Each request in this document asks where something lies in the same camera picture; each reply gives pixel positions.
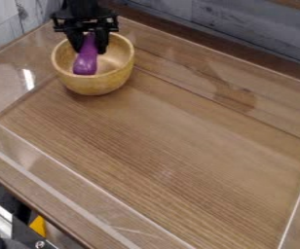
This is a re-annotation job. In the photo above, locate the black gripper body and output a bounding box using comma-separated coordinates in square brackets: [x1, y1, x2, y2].
[51, 8, 119, 32]

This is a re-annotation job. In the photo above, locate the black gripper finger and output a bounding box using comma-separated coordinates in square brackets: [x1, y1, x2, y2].
[95, 29, 110, 54]
[66, 30, 85, 53]

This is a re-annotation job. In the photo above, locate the purple toy eggplant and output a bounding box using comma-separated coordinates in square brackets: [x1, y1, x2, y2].
[74, 33, 98, 75]

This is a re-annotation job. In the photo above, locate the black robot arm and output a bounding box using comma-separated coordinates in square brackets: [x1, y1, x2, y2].
[51, 0, 119, 54]

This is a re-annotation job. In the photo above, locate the brown wooden bowl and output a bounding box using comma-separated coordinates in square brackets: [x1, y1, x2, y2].
[51, 33, 135, 95]

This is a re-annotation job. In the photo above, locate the yellow black equipment base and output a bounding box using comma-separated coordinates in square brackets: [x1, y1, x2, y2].
[9, 210, 73, 249]

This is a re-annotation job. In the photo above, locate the clear acrylic tray wall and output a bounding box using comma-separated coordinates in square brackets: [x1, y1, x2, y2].
[0, 14, 300, 249]

